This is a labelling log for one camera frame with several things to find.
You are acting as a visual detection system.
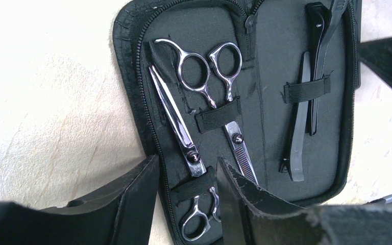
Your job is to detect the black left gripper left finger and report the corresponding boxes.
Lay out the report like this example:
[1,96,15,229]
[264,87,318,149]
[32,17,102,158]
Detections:
[0,155,159,244]

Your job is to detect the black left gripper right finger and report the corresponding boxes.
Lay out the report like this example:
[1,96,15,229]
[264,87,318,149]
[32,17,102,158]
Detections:
[217,157,392,244]

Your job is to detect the silver straight scissors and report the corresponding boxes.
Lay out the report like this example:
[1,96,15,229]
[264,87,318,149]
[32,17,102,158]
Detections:
[149,65,221,242]

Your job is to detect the black zipper tool case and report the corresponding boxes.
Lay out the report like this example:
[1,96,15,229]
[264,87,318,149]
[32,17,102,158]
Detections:
[112,1,361,244]

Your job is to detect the silver thinning scissors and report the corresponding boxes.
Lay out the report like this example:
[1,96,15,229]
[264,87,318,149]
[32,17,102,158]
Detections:
[154,38,258,185]

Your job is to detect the black hair clip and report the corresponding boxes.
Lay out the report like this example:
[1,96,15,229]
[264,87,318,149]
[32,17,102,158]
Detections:
[281,1,348,182]

